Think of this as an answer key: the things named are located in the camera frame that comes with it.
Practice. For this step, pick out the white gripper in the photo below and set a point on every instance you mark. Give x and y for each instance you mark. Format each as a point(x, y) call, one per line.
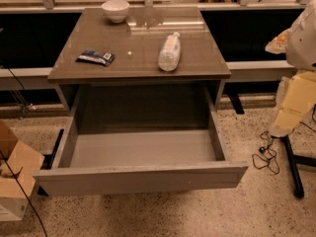
point(303, 44)

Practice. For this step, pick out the clear blue plastic bottle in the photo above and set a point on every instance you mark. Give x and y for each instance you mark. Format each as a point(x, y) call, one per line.
point(170, 53)

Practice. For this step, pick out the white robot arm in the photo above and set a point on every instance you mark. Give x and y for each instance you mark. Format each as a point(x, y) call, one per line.
point(300, 50)

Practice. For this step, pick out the grey cabinet with glossy top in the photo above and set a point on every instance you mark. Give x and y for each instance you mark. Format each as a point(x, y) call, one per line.
point(136, 43)

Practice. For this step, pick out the open grey top drawer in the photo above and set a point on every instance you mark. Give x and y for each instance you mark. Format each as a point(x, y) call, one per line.
point(140, 139)

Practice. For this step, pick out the long grey window ledge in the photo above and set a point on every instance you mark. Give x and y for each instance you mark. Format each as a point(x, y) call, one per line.
point(241, 71)

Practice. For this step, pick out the black metal stand leg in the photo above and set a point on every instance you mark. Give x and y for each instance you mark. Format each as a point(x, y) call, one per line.
point(294, 161)

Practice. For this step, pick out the white ceramic bowl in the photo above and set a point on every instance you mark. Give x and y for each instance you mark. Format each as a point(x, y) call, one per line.
point(116, 10)

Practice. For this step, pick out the dark blue snack packet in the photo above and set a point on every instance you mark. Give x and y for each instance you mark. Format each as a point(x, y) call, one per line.
point(104, 58)

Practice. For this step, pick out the open cardboard box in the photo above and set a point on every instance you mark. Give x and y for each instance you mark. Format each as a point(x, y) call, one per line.
point(18, 163)

